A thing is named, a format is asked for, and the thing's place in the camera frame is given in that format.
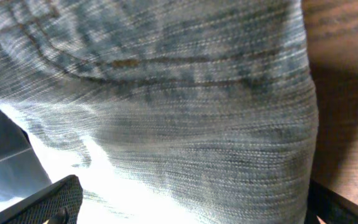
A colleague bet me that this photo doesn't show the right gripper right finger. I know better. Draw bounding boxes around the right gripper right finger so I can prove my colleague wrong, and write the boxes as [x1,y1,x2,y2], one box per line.
[305,180,358,224]

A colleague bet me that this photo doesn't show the light grey jeans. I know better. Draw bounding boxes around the light grey jeans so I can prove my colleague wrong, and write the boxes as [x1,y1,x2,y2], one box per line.
[0,0,318,224]

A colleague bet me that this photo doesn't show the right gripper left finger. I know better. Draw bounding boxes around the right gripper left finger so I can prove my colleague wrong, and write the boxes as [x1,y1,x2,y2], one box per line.
[0,175,83,224]

